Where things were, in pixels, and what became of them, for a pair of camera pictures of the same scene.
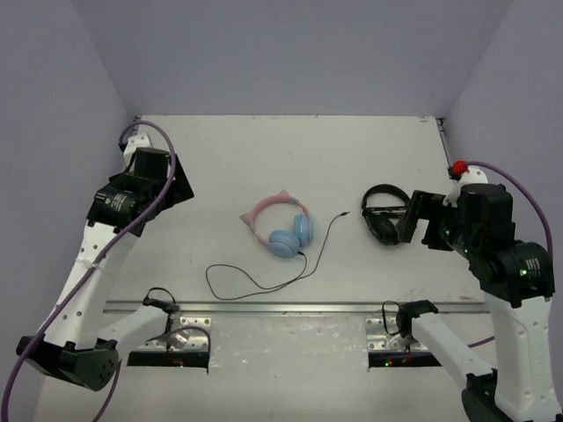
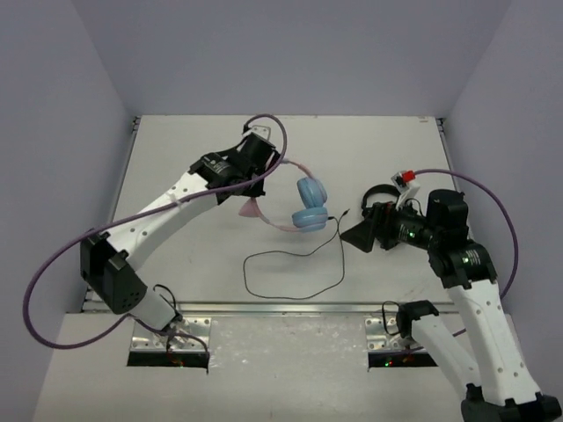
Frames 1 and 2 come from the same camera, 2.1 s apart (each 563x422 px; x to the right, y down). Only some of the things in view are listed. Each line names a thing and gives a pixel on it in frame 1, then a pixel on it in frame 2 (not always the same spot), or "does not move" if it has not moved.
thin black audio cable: x=272 y=288 → x=340 y=237
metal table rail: x=289 y=308 does not move
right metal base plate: x=383 y=335 does not move
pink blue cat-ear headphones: x=282 y=244 → x=313 y=193
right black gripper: x=423 y=206 → x=382 y=224
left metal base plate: x=191 y=334 does not move
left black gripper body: x=179 y=185 → x=248 y=177
